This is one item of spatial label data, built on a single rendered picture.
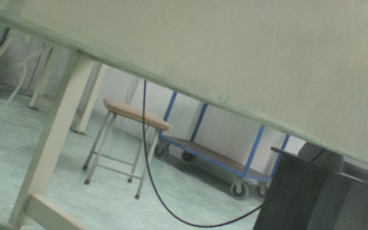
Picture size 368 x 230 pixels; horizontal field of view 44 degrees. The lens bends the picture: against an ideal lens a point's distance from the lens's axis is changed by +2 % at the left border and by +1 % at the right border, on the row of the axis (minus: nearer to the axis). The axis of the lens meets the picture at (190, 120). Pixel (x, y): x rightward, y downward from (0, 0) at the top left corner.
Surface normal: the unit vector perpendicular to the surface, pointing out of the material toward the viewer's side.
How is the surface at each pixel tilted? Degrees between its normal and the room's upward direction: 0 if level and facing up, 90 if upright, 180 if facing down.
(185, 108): 90
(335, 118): 90
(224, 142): 90
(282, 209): 90
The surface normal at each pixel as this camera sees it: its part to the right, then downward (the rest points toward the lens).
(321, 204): 0.65, 0.29
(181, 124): -0.54, -0.16
